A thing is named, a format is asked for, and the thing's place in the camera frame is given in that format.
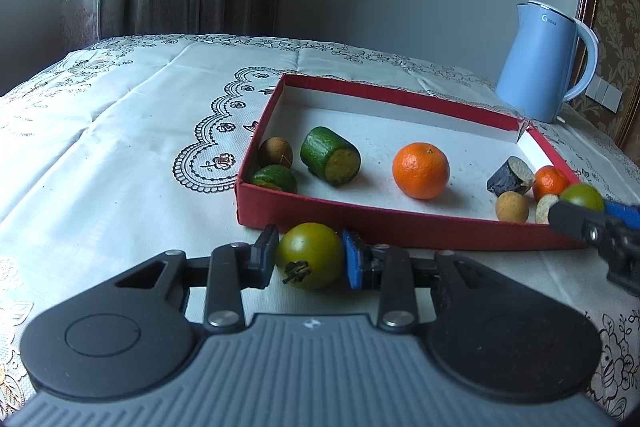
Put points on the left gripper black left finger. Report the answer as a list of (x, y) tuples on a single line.
[(253, 263)]

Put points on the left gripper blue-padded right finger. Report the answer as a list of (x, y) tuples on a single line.
[(365, 263)]

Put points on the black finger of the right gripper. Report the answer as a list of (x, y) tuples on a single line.
[(578, 222)]

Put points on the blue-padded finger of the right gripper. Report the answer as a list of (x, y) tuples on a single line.
[(621, 211)]

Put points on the green tomato with stem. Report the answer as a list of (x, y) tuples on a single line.
[(310, 256)]

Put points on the small orange mandarin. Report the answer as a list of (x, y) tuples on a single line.
[(549, 180)]

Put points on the brown longan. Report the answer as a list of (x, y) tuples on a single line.
[(275, 151), (512, 207)]

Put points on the large orange mandarin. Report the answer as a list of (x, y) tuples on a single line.
[(421, 170)]

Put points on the green cucumber chunk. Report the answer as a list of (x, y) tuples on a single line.
[(329, 156)]

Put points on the small green cucumber end piece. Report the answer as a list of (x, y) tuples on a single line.
[(275, 177)]

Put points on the red shallow cardboard box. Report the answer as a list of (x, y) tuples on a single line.
[(379, 121)]

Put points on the light blue electric kettle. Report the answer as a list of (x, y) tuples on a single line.
[(535, 78)]

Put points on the white wall switch panel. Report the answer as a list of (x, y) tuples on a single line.
[(604, 93)]

